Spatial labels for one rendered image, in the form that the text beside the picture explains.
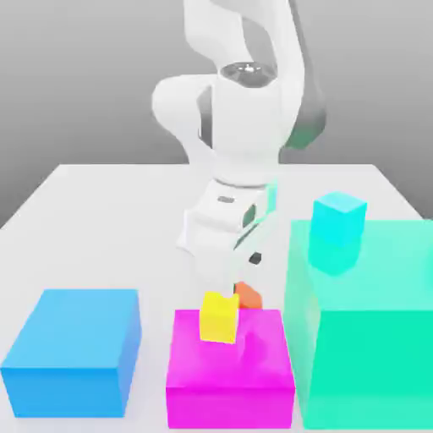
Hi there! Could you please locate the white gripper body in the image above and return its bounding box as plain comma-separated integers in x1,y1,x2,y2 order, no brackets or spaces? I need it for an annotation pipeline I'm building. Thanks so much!
175,208,279,262

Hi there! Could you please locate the small yellow cube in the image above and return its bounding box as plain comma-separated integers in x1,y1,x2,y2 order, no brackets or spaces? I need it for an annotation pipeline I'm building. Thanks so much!
198,290,240,345

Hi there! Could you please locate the small orange cube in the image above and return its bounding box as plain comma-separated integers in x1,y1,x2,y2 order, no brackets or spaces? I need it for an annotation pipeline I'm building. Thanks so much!
233,281,264,310

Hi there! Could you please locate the small cyan cube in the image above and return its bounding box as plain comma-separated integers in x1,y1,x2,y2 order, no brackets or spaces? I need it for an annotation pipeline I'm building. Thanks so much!
308,190,369,277

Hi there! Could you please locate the large magenta box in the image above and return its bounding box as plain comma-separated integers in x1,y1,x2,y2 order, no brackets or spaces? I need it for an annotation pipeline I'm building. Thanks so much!
165,308,296,430

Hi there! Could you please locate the large blue box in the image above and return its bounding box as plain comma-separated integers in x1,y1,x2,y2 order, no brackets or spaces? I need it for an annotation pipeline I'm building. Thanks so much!
0,288,143,419

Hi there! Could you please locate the large teal box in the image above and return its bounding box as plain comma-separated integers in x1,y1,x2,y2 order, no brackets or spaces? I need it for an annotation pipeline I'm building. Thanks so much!
283,218,433,431

